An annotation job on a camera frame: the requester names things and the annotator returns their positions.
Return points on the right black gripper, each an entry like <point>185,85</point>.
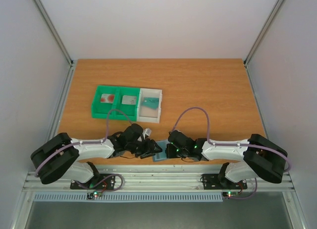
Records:
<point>169,151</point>

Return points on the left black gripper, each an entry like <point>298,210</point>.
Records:
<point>149,150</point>

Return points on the teal leather card holder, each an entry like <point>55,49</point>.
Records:
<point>158,157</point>

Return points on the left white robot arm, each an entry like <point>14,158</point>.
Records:
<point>68,158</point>

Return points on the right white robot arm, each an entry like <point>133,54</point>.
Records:
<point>245,159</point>

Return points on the teal card in bin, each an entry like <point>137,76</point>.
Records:
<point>150,102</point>

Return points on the grey white card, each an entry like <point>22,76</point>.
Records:
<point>129,100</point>

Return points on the white translucent bin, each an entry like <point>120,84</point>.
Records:
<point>145,114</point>

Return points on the middle green bin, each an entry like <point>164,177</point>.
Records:
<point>129,110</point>

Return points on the green bin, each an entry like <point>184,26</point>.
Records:
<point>129,110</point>
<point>98,109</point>

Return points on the left green bin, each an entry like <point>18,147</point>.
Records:
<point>98,109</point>

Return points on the right small circuit board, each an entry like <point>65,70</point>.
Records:
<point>230,194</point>

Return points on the small circuit board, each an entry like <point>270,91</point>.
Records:
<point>94,195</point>
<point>230,194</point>

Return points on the left small circuit board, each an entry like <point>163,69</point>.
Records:
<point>94,195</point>

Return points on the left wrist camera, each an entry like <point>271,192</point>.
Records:
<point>146,132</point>

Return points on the aluminium front rail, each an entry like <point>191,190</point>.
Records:
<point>157,178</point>

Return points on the grey slotted cable duct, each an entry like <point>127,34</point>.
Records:
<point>130,197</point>

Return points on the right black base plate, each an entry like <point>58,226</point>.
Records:
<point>212,181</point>

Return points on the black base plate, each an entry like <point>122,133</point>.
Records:
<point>212,181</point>
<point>104,181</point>

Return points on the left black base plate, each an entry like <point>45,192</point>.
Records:
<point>104,181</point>

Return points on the left aluminium frame post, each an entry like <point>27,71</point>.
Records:
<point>44,14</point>

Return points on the aluminium frame post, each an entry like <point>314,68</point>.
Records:
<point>44,14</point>
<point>265,28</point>

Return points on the right aluminium frame post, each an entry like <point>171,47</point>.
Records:
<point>265,28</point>

